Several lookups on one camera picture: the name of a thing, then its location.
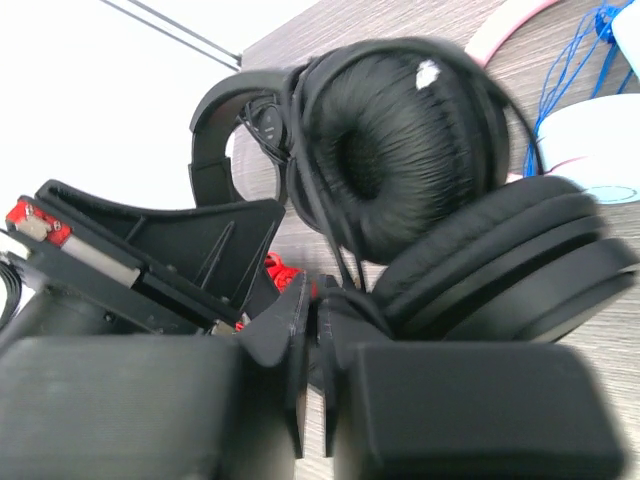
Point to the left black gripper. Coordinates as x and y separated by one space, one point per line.
99 267

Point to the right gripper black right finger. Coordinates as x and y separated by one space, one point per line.
467 408

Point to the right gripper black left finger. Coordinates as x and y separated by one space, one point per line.
77 405

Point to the black wired on-ear headphones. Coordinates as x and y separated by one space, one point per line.
397 151

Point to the red headphones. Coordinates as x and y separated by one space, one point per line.
281 274

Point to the pink blue cat-ear headphones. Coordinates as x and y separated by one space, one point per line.
593 143

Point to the aluminium corner frame post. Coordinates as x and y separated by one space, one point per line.
145 14

